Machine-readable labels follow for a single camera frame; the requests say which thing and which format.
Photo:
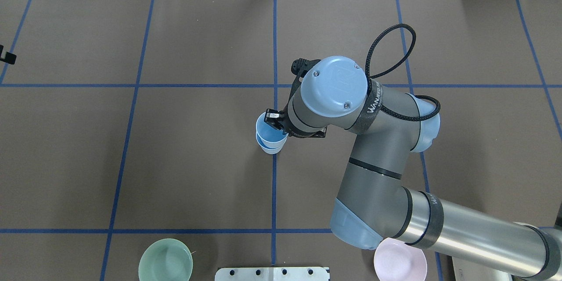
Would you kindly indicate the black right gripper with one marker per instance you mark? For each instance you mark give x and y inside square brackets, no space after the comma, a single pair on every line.
[278,122]

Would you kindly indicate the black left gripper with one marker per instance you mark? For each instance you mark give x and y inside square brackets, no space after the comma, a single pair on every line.
[10,58]

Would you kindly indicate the light blue cup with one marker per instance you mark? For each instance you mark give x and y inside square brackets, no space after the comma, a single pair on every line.
[269,135]
[268,149]

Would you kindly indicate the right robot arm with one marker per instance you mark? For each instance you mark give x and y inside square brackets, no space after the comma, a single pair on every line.
[372,204]

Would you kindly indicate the green bowl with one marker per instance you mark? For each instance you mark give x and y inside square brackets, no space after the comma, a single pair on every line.
[166,260]

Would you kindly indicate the pink bowl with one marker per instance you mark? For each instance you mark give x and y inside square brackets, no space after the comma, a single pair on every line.
[394,260]

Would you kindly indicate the cream toaster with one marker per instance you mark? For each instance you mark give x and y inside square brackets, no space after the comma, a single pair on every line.
[467,271]

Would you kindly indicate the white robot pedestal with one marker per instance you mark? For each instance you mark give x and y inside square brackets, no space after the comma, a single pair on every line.
[273,274]

